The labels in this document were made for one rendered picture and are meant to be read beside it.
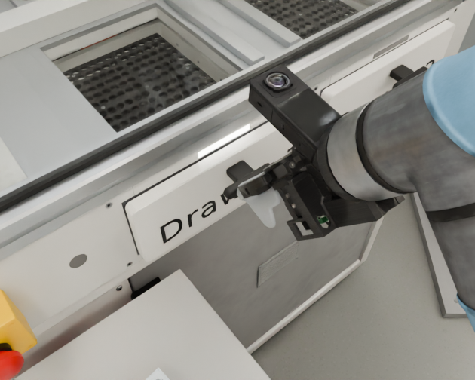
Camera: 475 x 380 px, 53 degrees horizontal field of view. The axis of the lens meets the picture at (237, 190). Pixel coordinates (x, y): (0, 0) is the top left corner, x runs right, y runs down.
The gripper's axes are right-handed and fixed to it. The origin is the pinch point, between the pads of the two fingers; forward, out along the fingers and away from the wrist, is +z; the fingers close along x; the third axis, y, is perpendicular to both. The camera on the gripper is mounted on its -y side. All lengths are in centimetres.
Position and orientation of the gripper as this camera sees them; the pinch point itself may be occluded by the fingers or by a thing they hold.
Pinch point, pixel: (254, 179)
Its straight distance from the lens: 57.1
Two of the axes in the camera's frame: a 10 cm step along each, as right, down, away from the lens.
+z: -3.6, 1.6, 9.2
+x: 7.8, -4.9, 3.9
